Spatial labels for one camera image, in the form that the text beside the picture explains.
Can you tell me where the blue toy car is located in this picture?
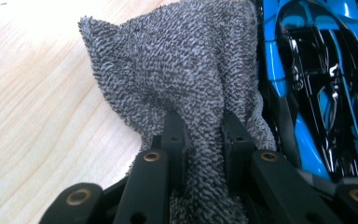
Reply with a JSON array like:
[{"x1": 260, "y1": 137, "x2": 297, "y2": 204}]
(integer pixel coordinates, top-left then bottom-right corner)
[{"x1": 255, "y1": 0, "x2": 358, "y2": 184}]

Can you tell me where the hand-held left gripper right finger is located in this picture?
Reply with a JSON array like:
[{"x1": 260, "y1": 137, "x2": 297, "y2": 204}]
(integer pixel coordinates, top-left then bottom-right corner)
[{"x1": 223, "y1": 109, "x2": 257, "y2": 189}]

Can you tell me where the grey towel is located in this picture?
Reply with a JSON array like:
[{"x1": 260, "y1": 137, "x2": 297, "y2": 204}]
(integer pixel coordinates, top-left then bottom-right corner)
[{"x1": 76, "y1": 0, "x2": 278, "y2": 224}]

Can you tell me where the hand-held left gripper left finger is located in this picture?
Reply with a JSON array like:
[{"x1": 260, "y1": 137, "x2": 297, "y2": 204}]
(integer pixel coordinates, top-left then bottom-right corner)
[{"x1": 151, "y1": 109, "x2": 190, "y2": 194}]

